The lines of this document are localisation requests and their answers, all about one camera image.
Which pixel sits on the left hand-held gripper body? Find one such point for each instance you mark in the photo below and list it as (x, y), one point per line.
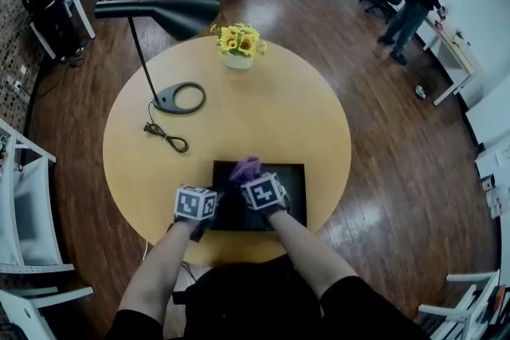
(191, 203)

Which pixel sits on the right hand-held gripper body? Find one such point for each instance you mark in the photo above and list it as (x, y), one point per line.
(261, 193)

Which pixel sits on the purple cloth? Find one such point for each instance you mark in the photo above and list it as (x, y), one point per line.
(245, 169)

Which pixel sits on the black tablet screen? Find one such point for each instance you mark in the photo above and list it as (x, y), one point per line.
(295, 191)

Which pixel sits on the person's left forearm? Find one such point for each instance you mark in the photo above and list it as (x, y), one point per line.
(159, 270)

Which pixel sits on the person's right forearm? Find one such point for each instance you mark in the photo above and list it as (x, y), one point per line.
(311, 251)

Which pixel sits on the sunflowers in white pot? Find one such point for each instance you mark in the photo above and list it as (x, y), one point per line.
(239, 61)

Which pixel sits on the white metal shelf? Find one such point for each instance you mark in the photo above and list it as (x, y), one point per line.
(20, 310)
(28, 219)

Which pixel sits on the person's black shirt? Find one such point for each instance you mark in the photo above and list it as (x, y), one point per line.
(378, 314)

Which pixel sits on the black desk lamp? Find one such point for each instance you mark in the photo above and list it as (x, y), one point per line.
(187, 16)

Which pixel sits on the small white floor object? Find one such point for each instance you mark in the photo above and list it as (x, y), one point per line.
(420, 92)

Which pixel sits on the white bookshelf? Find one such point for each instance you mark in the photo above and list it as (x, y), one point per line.
(446, 310)

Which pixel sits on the pink printed packet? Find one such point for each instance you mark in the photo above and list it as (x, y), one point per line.
(500, 203)

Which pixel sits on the white counter cabinet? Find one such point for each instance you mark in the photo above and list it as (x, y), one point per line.
(498, 159)

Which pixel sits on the wooden desk with white legs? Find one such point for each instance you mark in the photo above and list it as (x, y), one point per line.
(458, 51)

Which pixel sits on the white wall socket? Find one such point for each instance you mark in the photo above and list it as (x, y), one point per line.
(23, 70)

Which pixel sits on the small camera device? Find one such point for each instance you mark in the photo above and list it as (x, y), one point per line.
(488, 183)

